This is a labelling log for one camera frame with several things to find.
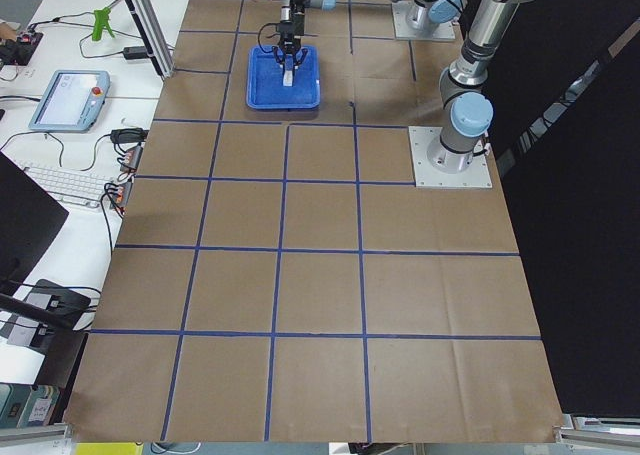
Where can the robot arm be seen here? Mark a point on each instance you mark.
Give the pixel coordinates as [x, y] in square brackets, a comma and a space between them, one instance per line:
[426, 14]
[469, 113]

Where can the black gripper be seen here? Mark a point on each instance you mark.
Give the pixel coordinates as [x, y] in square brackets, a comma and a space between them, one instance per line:
[288, 41]

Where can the black monitor stand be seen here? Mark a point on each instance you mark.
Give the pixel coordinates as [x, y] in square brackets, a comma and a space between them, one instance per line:
[50, 305]

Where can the white block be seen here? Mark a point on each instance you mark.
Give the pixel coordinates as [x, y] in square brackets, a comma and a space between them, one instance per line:
[288, 78]

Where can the aluminium frame post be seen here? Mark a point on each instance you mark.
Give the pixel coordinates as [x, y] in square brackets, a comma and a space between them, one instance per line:
[145, 19]

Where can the black power adapter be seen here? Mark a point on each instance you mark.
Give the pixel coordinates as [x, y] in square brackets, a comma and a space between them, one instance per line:
[134, 52]

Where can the black monitor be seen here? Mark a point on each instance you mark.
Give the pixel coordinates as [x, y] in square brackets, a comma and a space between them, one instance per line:
[30, 221]

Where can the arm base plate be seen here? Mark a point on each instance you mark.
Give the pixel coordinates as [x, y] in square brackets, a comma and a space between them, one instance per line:
[444, 33]
[435, 167]

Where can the teach pendant tablet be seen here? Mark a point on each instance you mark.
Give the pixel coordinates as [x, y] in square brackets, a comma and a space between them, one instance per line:
[72, 101]

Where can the green clamp tool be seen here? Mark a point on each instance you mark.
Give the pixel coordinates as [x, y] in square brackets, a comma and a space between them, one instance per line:
[101, 24]

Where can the white keyboard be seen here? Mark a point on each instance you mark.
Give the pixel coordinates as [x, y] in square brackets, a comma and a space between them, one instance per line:
[70, 186]

